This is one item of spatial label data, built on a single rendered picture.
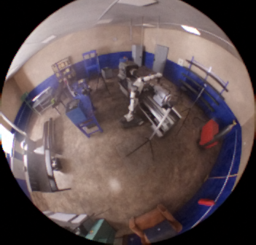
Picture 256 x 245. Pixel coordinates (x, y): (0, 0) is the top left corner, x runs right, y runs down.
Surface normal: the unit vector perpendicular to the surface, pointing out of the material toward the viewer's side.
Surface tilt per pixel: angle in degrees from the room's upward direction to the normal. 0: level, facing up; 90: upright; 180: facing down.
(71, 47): 90
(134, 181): 0
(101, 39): 90
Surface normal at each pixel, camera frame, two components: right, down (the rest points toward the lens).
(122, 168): 0.00, -0.58
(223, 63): -0.88, 0.39
